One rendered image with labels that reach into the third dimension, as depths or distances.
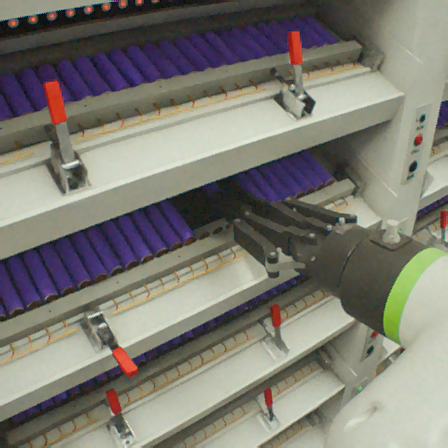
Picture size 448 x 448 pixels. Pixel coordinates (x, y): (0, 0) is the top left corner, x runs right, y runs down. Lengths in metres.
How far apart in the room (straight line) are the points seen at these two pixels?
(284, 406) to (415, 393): 0.65
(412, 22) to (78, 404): 0.65
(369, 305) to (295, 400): 0.57
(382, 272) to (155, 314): 0.27
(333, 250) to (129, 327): 0.24
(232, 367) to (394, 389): 0.45
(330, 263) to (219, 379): 0.34
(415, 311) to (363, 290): 0.05
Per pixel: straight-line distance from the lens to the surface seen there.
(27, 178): 0.47
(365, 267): 0.47
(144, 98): 0.53
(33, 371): 0.58
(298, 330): 0.86
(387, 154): 0.76
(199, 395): 0.77
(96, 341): 0.57
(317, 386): 1.04
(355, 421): 0.37
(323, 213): 0.60
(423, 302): 0.43
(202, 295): 0.63
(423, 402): 0.37
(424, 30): 0.71
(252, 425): 0.97
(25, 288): 0.60
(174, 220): 0.66
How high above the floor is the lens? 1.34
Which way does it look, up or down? 34 degrees down
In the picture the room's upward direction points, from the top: straight up
